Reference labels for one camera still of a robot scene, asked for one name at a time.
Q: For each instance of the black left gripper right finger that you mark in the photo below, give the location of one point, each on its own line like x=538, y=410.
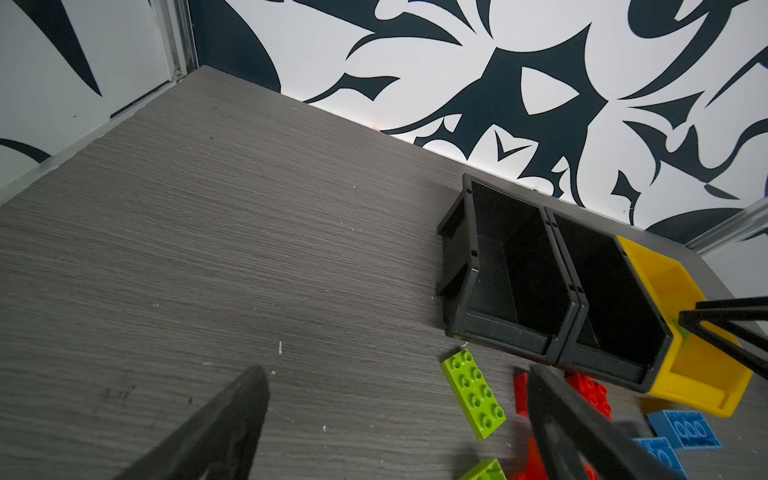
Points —
x=570, y=432

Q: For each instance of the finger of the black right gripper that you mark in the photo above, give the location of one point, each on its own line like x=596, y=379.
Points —
x=726, y=320
x=744, y=309

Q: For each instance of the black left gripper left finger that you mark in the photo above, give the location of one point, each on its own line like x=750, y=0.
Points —
x=217, y=442

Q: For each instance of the blue lego brick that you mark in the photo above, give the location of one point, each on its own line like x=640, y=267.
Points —
x=661, y=449
x=685, y=430

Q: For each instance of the yellow storage bin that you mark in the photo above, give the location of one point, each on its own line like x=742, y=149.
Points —
x=693, y=372

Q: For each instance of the red lego brick right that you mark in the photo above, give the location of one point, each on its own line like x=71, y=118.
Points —
x=593, y=392

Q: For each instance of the red lego brick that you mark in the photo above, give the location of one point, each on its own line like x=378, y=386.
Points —
x=520, y=386
x=593, y=392

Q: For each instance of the red lego arch piece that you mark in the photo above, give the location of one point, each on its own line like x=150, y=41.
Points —
x=534, y=468

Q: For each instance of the middle black storage bin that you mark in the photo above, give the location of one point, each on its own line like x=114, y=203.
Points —
x=619, y=335

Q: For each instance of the black storage bin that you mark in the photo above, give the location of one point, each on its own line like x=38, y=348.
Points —
x=619, y=335
x=504, y=283

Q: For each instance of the red lego brick left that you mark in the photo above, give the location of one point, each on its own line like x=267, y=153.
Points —
x=520, y=386

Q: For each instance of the green lego brick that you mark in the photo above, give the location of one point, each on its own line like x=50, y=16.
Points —
x=485, y=470

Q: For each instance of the green flat lego plate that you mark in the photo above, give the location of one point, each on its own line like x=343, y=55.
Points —
x=475, y=397

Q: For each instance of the left black storage bin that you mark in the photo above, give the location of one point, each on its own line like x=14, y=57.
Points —
x=504, y=283

